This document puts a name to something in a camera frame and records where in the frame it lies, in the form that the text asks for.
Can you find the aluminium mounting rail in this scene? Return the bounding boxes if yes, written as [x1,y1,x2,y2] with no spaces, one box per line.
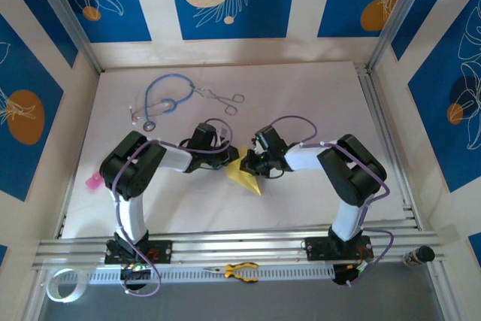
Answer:
[32,223,446,273]

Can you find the aluminium frame post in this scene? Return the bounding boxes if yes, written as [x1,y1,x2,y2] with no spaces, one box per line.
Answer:
[28,0,104,74]
[366,0,437,72]

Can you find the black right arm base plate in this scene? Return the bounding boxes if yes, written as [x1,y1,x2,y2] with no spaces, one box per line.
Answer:
[304,235,373,262]

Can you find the yellow black pliers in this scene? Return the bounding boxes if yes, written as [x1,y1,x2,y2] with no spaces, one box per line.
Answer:
[202,262,260,283]

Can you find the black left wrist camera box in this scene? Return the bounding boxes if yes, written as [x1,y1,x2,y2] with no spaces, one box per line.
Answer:
[192,123,228,149]

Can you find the blue stethoscope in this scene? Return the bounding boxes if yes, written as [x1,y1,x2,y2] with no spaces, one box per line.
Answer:
[129,73,196,132]

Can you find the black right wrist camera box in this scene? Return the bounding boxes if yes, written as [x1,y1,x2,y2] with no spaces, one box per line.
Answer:
[254,125,289,156]

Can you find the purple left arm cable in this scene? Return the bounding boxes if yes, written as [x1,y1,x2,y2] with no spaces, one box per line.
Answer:
[112,117,232,298]

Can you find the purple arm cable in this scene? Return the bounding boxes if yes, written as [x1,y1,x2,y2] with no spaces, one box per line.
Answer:
[112,117,232,298]
[270,116,395,288]

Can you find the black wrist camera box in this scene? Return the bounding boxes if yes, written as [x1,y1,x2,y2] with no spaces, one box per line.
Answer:
[192,123,228,149]
[254,125,289,156]

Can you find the aluminium side rail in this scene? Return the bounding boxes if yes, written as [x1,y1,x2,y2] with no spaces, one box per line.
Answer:
[355,63,422,228]

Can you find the metal tongs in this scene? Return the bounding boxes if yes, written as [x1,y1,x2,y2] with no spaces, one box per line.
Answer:
[192,86,245,115]

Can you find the clear tape roll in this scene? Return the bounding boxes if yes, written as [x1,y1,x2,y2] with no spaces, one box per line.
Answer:
[45,267,87,303]

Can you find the small bottle with black cap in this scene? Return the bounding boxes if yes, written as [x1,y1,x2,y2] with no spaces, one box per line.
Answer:
[402,245,436,268]

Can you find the black controller board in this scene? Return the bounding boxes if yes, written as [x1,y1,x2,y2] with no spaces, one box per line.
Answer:
[119,263,153,285]
[332,262,373,287]

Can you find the white slotted cable duct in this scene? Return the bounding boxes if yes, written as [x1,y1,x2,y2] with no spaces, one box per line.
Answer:
[59,265,335,284]

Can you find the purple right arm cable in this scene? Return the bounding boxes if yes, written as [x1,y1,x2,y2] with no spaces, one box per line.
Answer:
[270,116,395,288]

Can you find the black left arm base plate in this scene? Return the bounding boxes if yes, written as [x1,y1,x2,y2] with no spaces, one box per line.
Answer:
[104,238,174,265]

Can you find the yellow paper sheet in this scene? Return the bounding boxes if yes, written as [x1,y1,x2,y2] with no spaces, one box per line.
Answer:
[225,147,262,197]

